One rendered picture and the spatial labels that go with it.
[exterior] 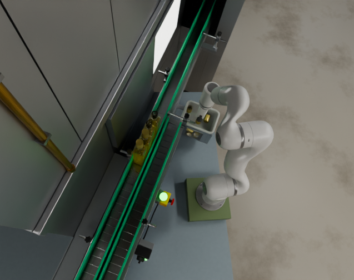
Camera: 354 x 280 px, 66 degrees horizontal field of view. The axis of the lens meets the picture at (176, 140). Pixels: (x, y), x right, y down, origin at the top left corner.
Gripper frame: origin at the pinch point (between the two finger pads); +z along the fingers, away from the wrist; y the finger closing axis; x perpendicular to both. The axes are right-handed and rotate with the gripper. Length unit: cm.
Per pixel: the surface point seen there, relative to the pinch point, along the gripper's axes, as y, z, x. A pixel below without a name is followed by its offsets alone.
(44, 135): 68, -85, -34
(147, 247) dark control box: 81, 2, 0
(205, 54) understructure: -73, 31, -15
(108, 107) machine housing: 41, -53, -34
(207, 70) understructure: -73, 51, -9
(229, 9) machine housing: -73, -17, -9
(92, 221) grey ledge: 80, -2, -30
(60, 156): 68, -70, -34
